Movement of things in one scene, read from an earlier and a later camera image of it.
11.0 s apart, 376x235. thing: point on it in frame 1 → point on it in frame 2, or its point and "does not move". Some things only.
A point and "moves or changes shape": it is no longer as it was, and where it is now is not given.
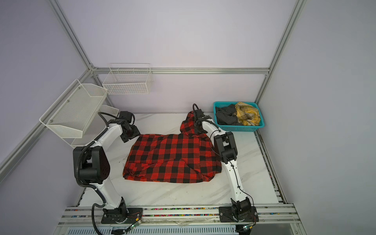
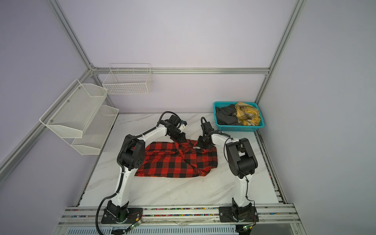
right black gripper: x=196 y=129 → x=200 y=144
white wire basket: x=128 y=79 does not move
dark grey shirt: x=225 y=115 does not move
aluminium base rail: x=282 y=216 does not move
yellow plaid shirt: x=247 y=114 does not move
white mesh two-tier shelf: x=78 y=116 does not move
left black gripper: x=136 y=132 → x=181 y=140
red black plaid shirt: x=187 y=157 moves or changes shape
